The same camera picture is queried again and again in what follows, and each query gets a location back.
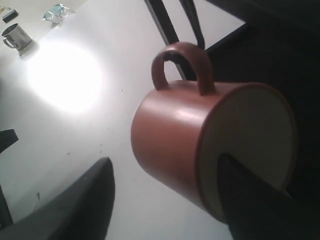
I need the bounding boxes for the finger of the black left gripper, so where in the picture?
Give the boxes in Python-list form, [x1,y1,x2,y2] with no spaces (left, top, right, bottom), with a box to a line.
[0,129,19,153]

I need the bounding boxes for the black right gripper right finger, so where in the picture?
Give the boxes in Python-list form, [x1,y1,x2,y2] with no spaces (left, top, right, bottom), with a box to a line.
[217,153,320,240]

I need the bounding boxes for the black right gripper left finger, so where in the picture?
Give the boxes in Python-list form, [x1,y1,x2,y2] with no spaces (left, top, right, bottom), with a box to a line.
[0,157,116,240]

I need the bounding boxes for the pink ceramic mug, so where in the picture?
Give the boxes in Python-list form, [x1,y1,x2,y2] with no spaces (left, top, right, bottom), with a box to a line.
[130,42,298,223]

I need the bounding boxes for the stainless steel mug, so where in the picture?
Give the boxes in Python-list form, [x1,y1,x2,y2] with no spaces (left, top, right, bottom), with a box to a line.
[1,23,33,56]

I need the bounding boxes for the small black box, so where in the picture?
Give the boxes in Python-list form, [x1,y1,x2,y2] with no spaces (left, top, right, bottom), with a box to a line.
[2,9,19,23]

